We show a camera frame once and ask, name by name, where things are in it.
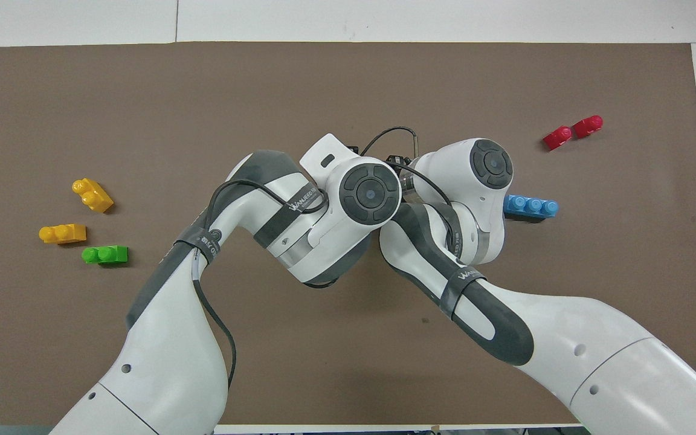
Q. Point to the blue three-stud toy brick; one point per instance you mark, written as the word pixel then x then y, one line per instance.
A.
pixel 532 207

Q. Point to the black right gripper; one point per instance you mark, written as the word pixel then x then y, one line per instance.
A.
pixel 397 161

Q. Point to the brown table mat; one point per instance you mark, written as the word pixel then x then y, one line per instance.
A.
pixel 348 90

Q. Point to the red one-stud toy brick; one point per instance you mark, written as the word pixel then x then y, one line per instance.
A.
pixel 587 127
pixel 558 138

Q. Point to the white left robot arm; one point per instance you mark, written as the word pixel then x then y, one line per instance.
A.
pixel 167 362

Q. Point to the green two-stud toy brick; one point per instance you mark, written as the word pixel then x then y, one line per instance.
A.
pixel 106 255

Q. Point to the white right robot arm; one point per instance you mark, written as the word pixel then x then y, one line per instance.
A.
pixel 596 350

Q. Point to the yellow two-stud toy brick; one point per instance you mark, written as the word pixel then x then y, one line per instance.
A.
pixel 94 196
pixel 63 233

